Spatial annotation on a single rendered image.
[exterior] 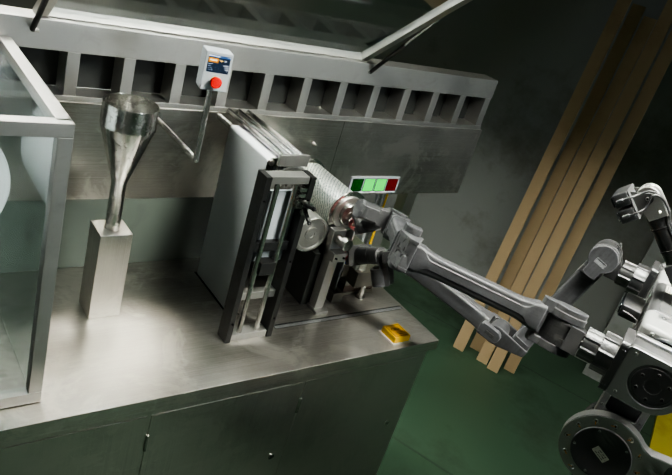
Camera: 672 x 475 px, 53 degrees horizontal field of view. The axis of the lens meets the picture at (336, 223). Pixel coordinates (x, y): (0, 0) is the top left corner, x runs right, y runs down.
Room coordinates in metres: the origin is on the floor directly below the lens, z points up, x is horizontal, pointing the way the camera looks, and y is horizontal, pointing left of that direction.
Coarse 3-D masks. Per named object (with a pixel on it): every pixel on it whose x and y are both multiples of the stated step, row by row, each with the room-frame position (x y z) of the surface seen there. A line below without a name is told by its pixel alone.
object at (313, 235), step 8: (312, 216) 1.94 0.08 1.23; (304, 224) 1.91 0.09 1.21; (312, 224) 1.94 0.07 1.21; (320, 224) 1.96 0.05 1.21; (304, 232) 1.92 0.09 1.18; (312, 232) 1.94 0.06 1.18; (320, 232) 1.97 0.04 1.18; (304, 240) 1.93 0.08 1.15; (312, 240) 1.95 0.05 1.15; (320, 240) 1.97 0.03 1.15; (304, 248) 1.93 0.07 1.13; (312, 248) 1.95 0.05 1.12
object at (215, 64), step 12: (204, 48) 1.66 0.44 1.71; (216, 48) 1.69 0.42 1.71; (204, 60) 1.65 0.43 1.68; (216, 60) 1.65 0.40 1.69; (228, 60) 1.67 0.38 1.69; (204, 72) 1.64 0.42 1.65; (216, 72) 1.66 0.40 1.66; (228, 72) 1.67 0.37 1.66; (204, 84) 1.65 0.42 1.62; (216, 84) 1.65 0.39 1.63
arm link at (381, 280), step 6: (384, 252) 1.92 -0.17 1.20; (384, 258) 1.92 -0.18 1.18; (372, 270) 1.93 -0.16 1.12; (378, 270) 1.93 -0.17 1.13; (384, 270) 1.93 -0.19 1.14; (390, 270) 1.93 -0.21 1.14; (372, 276) 1.93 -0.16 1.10; (378, 276) 1.92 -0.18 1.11; (384, 276) 1.93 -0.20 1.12; (390, 276) 1.93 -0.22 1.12; (372, 282) 1.93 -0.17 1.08; (378, 282) 1.92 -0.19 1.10; (384, 282) 1.92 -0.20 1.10; (390, 282) 1.92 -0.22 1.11
